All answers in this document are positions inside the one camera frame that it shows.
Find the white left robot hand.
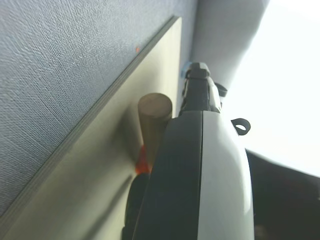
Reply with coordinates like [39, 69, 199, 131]
[121, 61, 256, 240]

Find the orange clay dough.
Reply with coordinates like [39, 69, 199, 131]
[134, 144, 151, 176]

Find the wooden rolling pin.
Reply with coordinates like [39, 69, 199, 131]
[136, 92, 173, 173]

